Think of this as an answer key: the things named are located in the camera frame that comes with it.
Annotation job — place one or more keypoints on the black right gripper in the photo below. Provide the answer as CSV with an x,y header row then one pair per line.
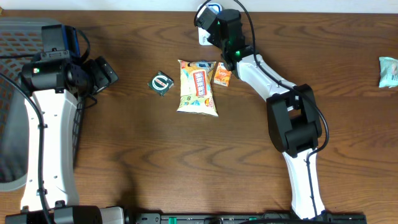
x,y
212,39

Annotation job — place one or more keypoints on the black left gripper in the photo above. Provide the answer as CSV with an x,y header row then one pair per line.
x,y
101,73

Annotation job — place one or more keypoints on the orange Kleenex tissue pack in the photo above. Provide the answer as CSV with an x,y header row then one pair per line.
x,y
222,75

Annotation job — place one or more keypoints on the green white small pack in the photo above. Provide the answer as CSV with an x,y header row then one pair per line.
x,y
161,83

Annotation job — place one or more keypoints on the yellow wet wipes pack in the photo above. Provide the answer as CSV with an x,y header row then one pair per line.
x,y
196,95

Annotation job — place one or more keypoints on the mint green wipes pack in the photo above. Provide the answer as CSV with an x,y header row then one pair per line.
x,y
388,72

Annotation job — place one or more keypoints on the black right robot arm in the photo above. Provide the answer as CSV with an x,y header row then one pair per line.
x,y
295,123

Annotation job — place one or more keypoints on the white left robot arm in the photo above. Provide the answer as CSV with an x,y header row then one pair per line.
x,y
55,85

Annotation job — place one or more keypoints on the dark grey plastic basket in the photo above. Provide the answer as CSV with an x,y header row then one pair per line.
x,y
20,39

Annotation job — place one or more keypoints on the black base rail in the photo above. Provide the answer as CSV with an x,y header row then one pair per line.
x,y
269,217

